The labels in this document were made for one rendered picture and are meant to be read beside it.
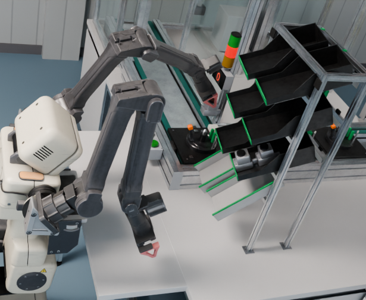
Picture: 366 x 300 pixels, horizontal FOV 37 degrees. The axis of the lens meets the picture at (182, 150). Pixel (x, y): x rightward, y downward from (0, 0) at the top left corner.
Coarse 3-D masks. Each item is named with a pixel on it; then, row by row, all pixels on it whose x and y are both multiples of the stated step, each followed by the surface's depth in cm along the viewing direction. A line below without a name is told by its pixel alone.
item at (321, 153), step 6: (354, 72) 179; (306, 96) 175; (306, 102) 174; (336, 114) 188; (342, 120) 185; (288, 138) 185; (312, 138) 202; (318, 150) 197; (324, 156) 195; (276, 174) 193
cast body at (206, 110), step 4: (212, 100) 228; (212, 104) 227; (204, 108) 229; (208, 108) 228; (212, 108) 228; (216, 108) 229; (204, 112) 228; (208, 112) 229; (212, 112) 230; (216, 112) 230
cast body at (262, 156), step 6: (264, 144) 193; (270, 144) 194; (258, 150) 194; (264, 150) 192; (270, 150) 192; (258, 156) 195; (264, 156) 193; (270, 156) 193; (276, 156) 196; (258, 162) 194; (264, 162) 195
